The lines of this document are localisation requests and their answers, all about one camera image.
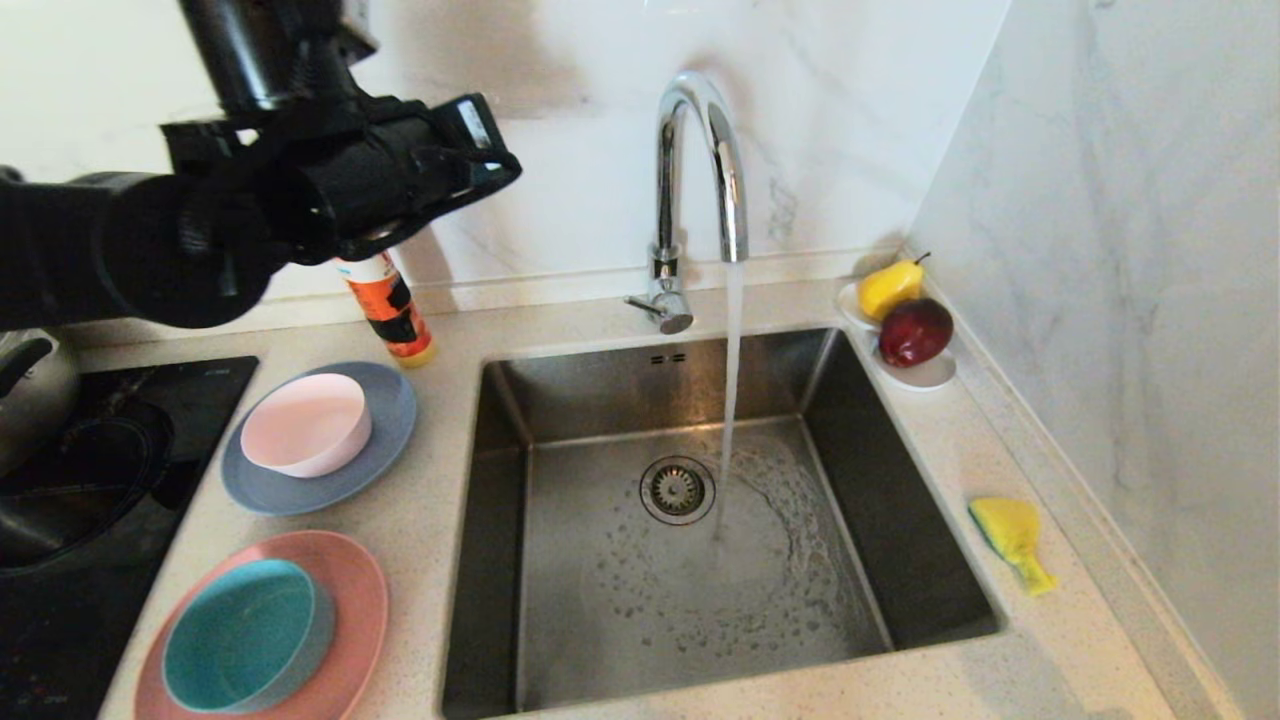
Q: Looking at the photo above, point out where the blue grey plate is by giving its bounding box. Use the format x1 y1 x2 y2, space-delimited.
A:
221 362 418 516

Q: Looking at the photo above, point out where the stainless steel sink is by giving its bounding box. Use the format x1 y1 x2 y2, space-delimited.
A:
441 326 1005 719

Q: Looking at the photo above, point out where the steel pot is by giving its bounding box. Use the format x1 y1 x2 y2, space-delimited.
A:
0 330 81 479

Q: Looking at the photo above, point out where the chrome gooseneck faucet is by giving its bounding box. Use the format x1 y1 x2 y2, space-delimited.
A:
624 70 751 336

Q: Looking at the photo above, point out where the yellow green sponge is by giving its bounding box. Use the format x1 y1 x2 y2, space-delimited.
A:
969 497 1061 598

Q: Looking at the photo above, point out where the white fruit dish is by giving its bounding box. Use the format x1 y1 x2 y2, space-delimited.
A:
838 280 958 391

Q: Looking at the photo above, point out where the red apple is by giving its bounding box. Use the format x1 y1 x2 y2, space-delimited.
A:
879 297 956 368

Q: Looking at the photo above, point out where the pink bowl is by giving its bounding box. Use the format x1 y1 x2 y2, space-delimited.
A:
240 373 373 479

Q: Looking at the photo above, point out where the orange dish soap bottle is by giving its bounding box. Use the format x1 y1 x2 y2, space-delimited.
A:
335 250 438 368

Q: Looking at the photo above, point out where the black induction cooktop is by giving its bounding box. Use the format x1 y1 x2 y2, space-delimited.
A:
0 357 259 720

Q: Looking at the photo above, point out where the yellow pear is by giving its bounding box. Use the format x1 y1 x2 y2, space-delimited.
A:
859 252 933 321

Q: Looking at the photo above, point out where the metal sink drain strainer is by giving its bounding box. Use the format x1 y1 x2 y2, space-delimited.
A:
640 457 717 527

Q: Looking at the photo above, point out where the teal bowl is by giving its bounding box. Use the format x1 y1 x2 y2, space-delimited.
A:
162 559 336 714

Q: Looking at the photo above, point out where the pink plate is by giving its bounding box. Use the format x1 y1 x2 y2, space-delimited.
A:
134 530 390 720

